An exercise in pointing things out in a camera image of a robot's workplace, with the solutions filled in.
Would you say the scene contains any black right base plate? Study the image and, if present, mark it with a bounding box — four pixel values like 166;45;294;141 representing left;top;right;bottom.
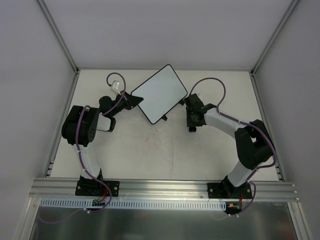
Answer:
206;182;253;200

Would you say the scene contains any right aluminium frame post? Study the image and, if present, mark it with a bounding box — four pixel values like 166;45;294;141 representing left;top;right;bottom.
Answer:
250;0;300;76

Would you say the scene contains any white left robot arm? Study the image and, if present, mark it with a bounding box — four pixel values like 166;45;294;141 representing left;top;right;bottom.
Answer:
61;91;144;195

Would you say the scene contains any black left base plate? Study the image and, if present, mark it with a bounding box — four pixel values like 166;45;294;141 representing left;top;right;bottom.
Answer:
75;178;120;197

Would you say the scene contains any aluminium table edge rail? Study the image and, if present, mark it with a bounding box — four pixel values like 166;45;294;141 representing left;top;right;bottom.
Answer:
249;72;286;182
42;70;80;178

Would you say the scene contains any aluminium frame post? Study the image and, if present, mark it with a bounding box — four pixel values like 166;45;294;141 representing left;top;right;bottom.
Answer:
250;0;300;76
35;0;79;73

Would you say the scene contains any white slotted cable duct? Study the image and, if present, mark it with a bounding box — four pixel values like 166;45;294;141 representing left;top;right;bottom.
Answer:
39;197;227;211

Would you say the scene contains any left aluminium table edge rail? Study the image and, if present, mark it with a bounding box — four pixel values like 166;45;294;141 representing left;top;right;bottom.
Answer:
42;70;80;178

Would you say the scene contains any left aluminium frame post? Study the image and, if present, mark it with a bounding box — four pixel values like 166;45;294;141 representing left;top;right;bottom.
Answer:
35;0;79;73

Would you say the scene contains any small black-framed whiteboard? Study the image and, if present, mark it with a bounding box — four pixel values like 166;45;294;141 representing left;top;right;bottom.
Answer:
131;64;188;125

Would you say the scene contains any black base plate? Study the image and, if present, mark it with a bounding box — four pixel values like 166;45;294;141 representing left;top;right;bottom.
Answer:
75;178;120;197
206;182;253;200

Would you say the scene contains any right aluminium table edge rail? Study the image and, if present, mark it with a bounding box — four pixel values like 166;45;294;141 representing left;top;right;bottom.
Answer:
249;72;286;182

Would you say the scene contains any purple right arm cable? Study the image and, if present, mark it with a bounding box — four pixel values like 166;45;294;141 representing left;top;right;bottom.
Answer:
190;77;277;221

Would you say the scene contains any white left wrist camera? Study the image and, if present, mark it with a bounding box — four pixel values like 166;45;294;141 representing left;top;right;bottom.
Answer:
110;80;121;95

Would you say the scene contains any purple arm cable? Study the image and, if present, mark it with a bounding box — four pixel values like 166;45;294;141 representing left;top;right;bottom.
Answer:
190;77;277;221
76;71;127;226

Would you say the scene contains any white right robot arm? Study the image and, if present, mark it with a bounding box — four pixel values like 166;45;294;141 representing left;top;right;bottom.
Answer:
183;94;276;198

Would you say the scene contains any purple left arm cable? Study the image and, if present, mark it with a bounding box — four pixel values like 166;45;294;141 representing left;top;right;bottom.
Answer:
76;71;127;226

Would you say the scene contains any aluminium mounting rail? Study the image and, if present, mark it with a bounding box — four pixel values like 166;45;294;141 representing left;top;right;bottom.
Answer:
28;177;300;202

